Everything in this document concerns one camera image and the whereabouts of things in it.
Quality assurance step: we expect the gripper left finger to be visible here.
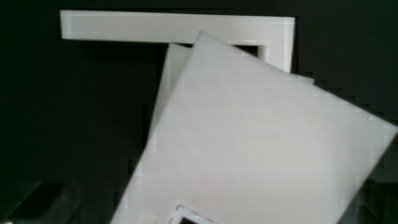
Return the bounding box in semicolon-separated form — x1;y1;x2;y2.
0;182;81;224

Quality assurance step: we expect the white front fence bar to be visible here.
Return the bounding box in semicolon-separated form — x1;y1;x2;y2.
61;10;296;45

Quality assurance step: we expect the white cabinet top block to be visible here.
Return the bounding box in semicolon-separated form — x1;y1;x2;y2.
111;35;398;224

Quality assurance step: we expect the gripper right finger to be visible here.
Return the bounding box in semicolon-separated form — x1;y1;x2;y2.
358;180;398;224

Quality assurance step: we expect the white fence bar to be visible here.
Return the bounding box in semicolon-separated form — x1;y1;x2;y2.
61;10;296;45
237;17;296;72

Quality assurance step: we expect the white right fence bar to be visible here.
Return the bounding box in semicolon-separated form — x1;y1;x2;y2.
237;17;296;72

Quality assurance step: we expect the white cabinet body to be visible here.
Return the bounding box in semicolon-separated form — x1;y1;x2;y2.
148;45;310;147

